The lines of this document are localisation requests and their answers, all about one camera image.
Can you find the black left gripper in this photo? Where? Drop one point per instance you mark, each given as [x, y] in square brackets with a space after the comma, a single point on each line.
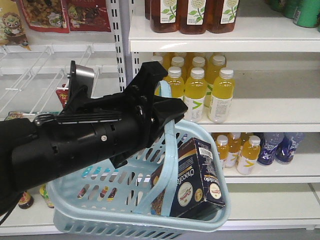
[111, 127]

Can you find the light blue plastic basket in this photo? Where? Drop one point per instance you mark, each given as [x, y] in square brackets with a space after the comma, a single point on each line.
[133, 201]

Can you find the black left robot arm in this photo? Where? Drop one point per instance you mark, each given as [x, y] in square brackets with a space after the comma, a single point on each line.
[17, 138]

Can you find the yellow juice bottle front left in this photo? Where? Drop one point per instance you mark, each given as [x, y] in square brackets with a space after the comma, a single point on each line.
[176, 82]

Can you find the yellow juice bottle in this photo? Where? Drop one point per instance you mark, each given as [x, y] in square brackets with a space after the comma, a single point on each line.
[194, 94]
[176, 82]
[221, 95]

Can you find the yellow juice bottle front middle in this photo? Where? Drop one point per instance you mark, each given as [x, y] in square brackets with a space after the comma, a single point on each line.
[194, 94]

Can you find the yellow juice bottle front right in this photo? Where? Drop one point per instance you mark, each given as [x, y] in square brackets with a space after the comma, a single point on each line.
[221, 95]

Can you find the brown tea bottle left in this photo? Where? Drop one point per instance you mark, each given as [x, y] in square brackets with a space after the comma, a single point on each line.
[163, 16]

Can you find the brown tea bottle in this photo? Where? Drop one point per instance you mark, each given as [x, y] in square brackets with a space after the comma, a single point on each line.
[222, 16]
[191, 14]
[163, 16]

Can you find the brown tea bottle middle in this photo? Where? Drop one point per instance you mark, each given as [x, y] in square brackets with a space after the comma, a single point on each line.
[191, 14]

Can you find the white store shelving unit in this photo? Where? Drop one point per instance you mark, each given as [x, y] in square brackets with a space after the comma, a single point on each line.
[277, 74]

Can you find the dark blue cookie box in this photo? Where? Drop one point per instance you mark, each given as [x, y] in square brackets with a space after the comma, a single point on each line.
[198, 190]

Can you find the red snack bag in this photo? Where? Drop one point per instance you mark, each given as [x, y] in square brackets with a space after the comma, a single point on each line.
[88, 15]

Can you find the brown tea bottle right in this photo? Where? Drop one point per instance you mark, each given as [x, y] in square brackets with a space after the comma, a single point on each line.
[222, 16]

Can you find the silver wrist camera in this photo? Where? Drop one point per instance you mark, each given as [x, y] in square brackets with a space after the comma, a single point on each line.
[80, 76]

